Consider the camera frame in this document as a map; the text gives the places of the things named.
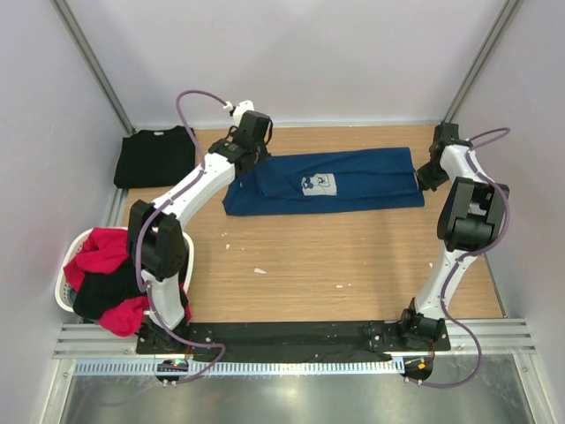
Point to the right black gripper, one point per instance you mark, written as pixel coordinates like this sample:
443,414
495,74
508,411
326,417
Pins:
425,181

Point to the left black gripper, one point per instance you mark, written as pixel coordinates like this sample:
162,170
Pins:
263,151

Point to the blue printed t-shirt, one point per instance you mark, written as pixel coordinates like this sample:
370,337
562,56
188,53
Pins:
325,183

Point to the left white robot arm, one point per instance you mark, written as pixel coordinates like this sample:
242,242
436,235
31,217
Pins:
165,214

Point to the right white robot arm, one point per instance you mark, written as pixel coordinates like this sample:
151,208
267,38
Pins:
474,219

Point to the folded black t-shirt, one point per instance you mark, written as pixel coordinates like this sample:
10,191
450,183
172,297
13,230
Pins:
154,158

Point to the red t-shirt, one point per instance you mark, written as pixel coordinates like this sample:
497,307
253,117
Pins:
95,256

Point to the black t-shirt in basket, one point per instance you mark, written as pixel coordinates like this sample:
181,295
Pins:
101,291

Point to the white laundry basket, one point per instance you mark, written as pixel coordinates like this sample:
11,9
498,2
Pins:
63,289

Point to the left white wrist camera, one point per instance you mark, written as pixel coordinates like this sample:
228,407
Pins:
237,111

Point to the right aluminium frame post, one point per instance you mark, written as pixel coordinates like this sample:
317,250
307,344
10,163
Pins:
494,35

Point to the aluminium frame post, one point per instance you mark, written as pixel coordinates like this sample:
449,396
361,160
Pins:
75,31
494,35

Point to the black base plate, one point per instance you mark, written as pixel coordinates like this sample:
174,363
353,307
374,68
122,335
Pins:
291,342

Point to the left aluminium frame post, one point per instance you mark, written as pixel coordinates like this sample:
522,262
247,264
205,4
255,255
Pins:
75,31

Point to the aluminium rail profile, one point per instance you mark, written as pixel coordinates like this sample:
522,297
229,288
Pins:
90,341

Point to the slotted cable duct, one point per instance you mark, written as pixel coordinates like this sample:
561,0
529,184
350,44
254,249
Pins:
177,367

